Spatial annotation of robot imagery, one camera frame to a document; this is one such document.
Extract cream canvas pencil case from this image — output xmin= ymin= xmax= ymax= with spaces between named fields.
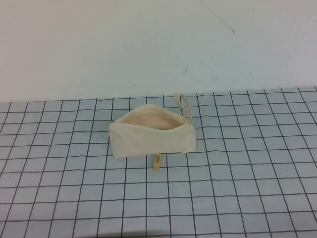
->
xmin=108 ymin=92 xmax=196 ymax=159

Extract grey grid table mat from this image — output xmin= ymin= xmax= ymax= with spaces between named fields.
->
xmin=0 ymin=86 xmax=317 ymax=238

